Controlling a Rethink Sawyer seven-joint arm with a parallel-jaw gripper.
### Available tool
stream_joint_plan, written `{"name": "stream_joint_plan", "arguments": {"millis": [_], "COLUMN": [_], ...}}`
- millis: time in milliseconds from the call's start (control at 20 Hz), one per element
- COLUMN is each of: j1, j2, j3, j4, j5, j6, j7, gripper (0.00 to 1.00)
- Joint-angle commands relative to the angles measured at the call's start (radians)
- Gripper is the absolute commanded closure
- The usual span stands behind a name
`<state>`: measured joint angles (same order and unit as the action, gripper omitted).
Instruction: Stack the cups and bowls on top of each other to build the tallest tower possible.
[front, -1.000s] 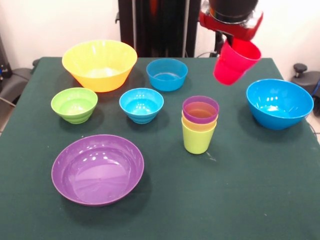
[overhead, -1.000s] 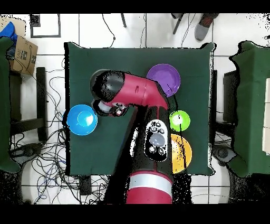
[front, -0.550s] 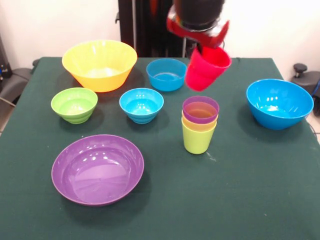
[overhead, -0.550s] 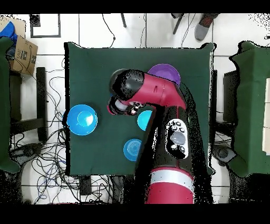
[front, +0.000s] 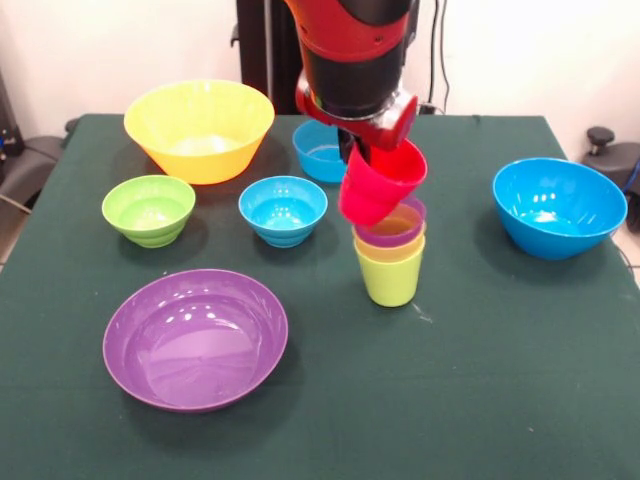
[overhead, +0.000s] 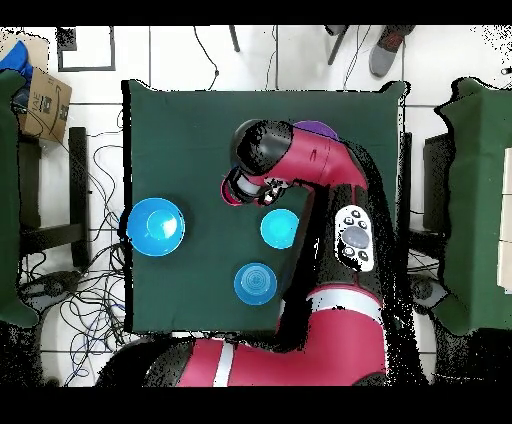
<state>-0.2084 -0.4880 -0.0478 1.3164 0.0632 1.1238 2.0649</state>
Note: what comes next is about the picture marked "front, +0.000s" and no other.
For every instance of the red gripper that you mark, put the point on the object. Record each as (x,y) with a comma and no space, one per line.
(385,130)

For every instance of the red cup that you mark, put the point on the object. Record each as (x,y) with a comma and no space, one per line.
(380,185)

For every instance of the small light blue ribbed bowl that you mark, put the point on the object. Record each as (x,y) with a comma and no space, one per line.
(282,220)

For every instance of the purple cup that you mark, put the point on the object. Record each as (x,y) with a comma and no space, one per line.
(395,235)

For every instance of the yellow cup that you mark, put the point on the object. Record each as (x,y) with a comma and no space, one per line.
(380,255)

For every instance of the lime green cup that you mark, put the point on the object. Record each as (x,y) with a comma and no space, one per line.
(390,285)

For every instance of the large blue bowl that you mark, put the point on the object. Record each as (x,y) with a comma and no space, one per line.
(560,230)

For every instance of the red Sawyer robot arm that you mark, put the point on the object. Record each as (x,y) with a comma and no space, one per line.
(355,50)

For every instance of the medium blue bowl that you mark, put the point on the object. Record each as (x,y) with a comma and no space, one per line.
(315,155)

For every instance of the large orange bowl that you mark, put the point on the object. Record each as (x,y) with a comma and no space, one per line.
(200,155)

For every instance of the small green ribbed bowl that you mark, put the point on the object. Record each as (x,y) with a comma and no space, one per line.
(147,220)

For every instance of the dark green table cloth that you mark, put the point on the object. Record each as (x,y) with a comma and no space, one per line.
(350,375)

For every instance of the wide purple bowl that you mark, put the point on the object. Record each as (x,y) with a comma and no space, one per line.
(195,350)

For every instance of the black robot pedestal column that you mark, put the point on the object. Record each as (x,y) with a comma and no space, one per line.
(260,50)

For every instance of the black pedestal foot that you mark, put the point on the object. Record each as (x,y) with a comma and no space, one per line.
(607,160)
(27,160)

